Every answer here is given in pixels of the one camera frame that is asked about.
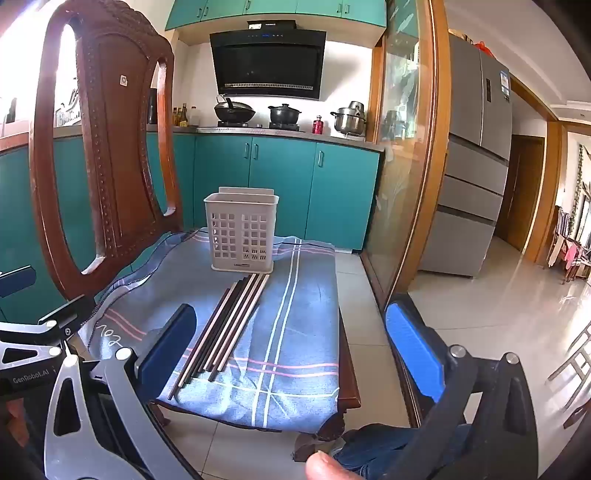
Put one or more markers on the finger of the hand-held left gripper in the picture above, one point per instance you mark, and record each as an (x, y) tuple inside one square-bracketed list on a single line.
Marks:
[(69, 316), (16, 281)]

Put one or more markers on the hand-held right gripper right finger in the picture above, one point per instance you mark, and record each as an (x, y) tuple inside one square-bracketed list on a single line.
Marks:
[(411, 355)]

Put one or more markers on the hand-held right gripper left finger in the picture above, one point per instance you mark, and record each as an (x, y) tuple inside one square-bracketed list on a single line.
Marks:
[(166, 350)]

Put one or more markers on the row of mixed chopsticks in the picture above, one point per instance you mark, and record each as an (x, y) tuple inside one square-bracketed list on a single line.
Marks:
[(224, 327)]

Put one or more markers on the white perforated utensil basket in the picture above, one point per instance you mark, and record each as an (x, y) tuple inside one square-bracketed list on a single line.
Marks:
[(240, 217)]

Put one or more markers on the person's right hand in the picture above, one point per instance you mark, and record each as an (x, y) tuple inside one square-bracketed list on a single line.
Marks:
[(325, 468)]

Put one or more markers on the person's jeans leg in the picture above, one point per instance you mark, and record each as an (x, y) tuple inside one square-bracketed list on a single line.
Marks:
[(383, 443)]

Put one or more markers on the blue plaid cloth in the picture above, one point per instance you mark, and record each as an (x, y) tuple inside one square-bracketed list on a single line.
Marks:
[(295, 323)]

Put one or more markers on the wooden dining chair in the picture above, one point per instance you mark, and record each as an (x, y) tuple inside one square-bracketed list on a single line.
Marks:
[(572, 364)]

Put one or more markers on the carved wooden chair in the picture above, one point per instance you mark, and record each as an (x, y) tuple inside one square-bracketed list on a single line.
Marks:
[(115, 138)]

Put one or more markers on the silver refrigerator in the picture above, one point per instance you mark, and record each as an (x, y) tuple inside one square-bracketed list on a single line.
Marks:
[(471, 184)]

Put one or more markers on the clothes drying rack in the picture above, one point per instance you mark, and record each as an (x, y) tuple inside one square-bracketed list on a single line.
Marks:
[(570, 251)]

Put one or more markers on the brown wooden door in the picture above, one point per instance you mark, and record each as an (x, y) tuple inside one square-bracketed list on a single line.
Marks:
[(521, 194)]

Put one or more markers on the teal base cabinets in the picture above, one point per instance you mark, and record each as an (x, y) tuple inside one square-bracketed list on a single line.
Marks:
[(281, 184)]

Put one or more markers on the wood framed glass sliding door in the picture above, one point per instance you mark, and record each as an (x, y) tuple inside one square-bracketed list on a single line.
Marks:
[(401, 138)]

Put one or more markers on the black air fryer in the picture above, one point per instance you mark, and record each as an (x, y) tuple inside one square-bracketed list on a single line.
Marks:
[(152, 108)]

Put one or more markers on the cluster of condiment bottles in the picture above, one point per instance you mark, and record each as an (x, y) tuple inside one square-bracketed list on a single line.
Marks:
[(181, 116)]

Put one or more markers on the stainless steel stock pot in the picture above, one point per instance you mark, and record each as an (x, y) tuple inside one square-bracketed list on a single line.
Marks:
[(348, 121)]

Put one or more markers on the gas stove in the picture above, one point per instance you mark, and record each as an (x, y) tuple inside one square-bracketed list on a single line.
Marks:
[(258, 126)]

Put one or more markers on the black wok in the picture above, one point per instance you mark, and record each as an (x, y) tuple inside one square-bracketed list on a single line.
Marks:
[(235, 113)]

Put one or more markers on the red canister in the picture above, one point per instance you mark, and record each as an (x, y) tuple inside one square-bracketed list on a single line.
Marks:
[(317, 125)]

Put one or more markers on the hanging vine plant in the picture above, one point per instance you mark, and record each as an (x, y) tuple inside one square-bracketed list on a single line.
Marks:
[(582, 170)]

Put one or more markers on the black cooking pot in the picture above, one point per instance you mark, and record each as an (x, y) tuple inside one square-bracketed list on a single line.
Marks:
[(284, 115)]

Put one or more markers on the black range hood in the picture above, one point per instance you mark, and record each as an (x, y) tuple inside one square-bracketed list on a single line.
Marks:
[(268, 60)]

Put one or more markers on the teal wall cabinets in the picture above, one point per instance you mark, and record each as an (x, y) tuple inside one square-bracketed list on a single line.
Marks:
[(277, 9)]

